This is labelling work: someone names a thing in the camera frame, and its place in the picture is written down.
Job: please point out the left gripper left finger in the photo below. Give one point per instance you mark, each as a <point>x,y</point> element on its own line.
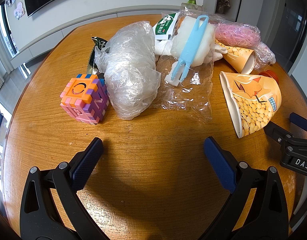
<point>50,207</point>

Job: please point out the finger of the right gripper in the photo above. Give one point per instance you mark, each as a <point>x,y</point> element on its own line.
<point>298,121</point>
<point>280,135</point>

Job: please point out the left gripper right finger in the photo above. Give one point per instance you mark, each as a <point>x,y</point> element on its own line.
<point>256,207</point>

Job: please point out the orange screw lid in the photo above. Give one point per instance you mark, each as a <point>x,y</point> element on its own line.
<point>271,74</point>

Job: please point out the near orange corn paper cup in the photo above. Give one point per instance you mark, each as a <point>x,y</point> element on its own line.
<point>252,100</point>

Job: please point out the orange corn paper cup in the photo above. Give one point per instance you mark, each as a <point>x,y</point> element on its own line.
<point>252,100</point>
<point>243,60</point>

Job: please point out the small crumpled clear bag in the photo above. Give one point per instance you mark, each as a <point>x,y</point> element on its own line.
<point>263,55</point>

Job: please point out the far orange corn paper cup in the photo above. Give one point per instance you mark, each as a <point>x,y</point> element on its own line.
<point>243,60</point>

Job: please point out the pink rubber band bag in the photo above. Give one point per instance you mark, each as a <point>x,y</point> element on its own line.
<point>237,34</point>

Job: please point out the colourful foam puzzle cube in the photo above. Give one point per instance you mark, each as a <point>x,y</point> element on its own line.
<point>85,98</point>

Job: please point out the dried flower pot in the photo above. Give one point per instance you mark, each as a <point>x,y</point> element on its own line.
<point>222,5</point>

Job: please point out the white cloth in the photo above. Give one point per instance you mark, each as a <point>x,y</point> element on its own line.
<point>163,47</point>

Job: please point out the green white milk carton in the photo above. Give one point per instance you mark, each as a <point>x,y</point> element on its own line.
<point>164,28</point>

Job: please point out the crumpled clear plastic bag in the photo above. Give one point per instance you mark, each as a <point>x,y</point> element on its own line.
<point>129,66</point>

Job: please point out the dark green snack wrapper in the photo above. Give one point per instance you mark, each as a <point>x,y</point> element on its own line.
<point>94,65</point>

